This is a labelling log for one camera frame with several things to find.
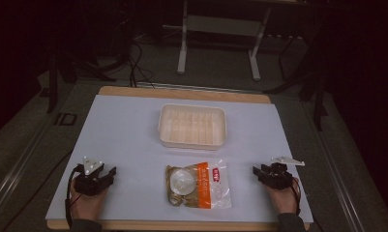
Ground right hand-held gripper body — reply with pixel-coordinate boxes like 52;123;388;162
262;156;306;191

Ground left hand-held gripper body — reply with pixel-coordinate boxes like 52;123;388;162
73;156;106;197

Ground clear and orange snack packet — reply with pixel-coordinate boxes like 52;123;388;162
164;159;233;210

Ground white plastic tray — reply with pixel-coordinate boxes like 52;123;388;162
158;102;228;152

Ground person's right hand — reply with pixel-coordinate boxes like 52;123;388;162
264;177;301;216

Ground person's left hand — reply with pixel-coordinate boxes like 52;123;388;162
69;179;109;222

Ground white table mat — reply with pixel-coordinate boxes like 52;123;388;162
45;94;314;224

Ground black metal stand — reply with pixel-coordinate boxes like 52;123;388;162
45;47;118;114
264;32;332;131

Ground red right gripper cable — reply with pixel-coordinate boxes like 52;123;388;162
290;176;303;217

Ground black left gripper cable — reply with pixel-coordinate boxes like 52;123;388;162
64;165;83;228

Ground aluminium rail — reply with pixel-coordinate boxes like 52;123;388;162
302;96;368;232
0;105;64;221

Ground black floor bracket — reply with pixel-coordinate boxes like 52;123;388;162
53;112;78;127

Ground black floor cables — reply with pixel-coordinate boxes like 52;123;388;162
126;41;157;89

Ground white metal table frame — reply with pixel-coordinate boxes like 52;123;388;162
176;0;274;82

